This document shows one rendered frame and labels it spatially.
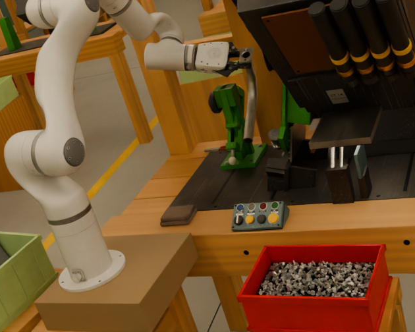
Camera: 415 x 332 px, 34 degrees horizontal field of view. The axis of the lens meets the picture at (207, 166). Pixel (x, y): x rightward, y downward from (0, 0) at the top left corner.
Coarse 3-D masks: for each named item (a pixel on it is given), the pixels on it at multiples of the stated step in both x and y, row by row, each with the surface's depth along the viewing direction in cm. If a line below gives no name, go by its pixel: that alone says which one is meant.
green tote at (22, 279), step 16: (0, 240) 222; (16, 240) 217; (32, 240) 208; (16, 256) 202; (32, 256) 208; (0, 272) 197; (16, 272) 202; (32, 272) 208; (48, 272) 213; (0, 288) 198; (16, 288) 203; (32, 288) 208; (0, 304) 198; (16, 304) 203; (0, 320) 198
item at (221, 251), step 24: (120, 216) 220; (144, 216) 215; (216, 216) 201; (312, 216) 185; (336, 216) 182; (360, 216) 178; (384, 216) 175; (408, 216) 172; (216, 240) 193; (240, 240) 189; (264, 240) 186; (288, 240) 184; (312, 240) 181; (336, 240) 178; (360, 240) 175; (384, 240) 173; (408, 240) 170; (216, 264) 197; (240, 264) 194; (408, 264) 174
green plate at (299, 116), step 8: (288, 96) 189; (288, 104) 191; (296, 104) 190; (288, 112) 192; (296, 112) 191; (304, 112) 190; (288, 120) 193; (296, 120) 192; (304, 120) 191; (312, 120) 194; (288, 128) 197
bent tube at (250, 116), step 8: (240, 48) 208; (248, 48) 207; (240, 56) 206; (248, 56) 209; (248, 72) 212; (248, 80) 214; (248, 88) 215; (256, 88) 215; (248, 96) 215; (256, 96) 215; (248, 104) 213; (256, 104) 214; (248, 112) 211; (248, 120) 209; (248, 128) 207; (248, 136) 205
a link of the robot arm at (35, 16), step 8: (32, 0) 176; (40, 0) 174; (104, 0) 187; (112, 0) 187; (120, 0) 189; (128, 0) 191; (32, 8) 175; (40, 8) 174; (104, 8) 190; (112, 8) 189; (120, 8) 190; (32, 16) 176; (40, 16) 175; (40, 24) 177; (48, 24) 176
